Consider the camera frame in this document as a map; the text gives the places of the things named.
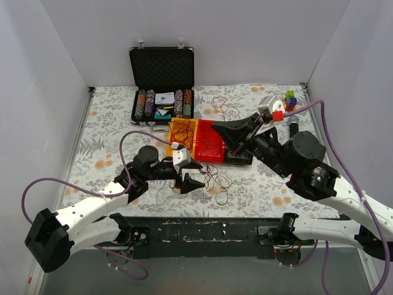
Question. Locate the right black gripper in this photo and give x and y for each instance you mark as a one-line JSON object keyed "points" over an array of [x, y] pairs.
{"points": [[249, 135]]}

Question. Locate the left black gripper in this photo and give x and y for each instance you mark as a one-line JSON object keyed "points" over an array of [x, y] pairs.
{"points": [[179, 171]]}

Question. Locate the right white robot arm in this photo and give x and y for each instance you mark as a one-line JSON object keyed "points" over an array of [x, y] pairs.
{"points": [[301, 160]]}

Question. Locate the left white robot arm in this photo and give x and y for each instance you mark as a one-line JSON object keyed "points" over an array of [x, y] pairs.
{"points": [[55, 236]]}

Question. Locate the black plastic bin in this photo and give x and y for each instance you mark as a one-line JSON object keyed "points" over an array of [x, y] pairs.
{"points": [[244, 159]]}

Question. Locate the red plastic bin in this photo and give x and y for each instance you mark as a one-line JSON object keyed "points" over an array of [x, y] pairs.
{"points": [[209, 146]]}

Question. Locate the yellow plastic bin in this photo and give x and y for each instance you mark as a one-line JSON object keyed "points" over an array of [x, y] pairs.
{"points": [[184, 131]]}

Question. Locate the black microphone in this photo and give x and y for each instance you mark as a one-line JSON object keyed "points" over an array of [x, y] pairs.
{"points": [[293, 123]]}

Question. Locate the colourful toy block figure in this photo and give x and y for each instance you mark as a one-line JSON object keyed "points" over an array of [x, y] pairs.
{"points": [[290, 101]]}

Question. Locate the playing card deck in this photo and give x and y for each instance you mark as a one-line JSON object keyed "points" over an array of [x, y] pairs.
{"points": [[164, 98]]}

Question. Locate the floral table mat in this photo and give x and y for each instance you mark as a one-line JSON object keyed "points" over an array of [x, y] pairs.
{"points": [[252, 191]]}

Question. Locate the black poker chip case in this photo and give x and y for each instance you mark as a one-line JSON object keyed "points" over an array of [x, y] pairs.
{"points": [[161, 70]]}

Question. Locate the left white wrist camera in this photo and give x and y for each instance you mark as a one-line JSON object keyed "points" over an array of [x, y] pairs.
{"points": [[181, 156]]}

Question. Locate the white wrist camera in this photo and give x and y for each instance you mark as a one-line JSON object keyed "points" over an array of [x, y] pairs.
{"points": [[271, 110], [181, 156]]}

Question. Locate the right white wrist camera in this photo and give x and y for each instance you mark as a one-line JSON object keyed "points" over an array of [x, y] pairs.
{"points": [[271, 110]]}

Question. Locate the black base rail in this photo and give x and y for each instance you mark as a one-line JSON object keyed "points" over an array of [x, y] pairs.
{"points": [[200, 237]]}

